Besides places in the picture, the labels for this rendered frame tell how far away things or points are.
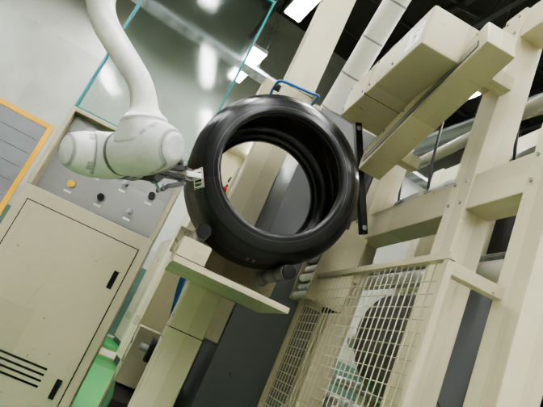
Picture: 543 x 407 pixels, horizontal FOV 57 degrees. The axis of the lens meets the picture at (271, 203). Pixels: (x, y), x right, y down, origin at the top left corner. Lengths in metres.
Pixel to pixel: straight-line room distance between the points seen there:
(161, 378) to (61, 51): 9.84
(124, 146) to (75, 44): 10.24
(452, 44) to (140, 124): 0.98
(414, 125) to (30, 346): 1.61
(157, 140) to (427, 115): 0.98
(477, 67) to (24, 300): 1.77
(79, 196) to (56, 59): 9.05
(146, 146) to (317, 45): 1.27
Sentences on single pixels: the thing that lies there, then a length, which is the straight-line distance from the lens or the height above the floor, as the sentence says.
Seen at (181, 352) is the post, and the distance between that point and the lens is 1.81.
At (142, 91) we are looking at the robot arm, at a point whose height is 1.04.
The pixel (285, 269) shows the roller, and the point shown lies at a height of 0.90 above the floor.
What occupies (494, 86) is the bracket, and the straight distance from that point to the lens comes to 1.70.
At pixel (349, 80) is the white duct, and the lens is 2.66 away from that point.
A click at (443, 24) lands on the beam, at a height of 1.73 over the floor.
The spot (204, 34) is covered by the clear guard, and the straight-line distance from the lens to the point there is 2.49.
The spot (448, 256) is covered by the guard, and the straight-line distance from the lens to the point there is 1.14.
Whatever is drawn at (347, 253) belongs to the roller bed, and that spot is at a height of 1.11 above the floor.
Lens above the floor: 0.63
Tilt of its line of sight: 17 degrees up
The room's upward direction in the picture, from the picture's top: 24 degrees clockwise
